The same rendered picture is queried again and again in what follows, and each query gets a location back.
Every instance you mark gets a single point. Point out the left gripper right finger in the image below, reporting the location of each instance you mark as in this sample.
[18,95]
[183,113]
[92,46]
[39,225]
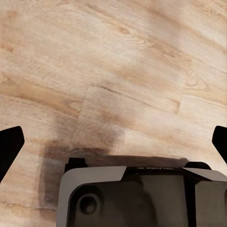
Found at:
[219,140]

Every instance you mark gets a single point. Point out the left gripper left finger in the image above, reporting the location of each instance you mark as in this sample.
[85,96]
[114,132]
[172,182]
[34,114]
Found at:
[11,142]

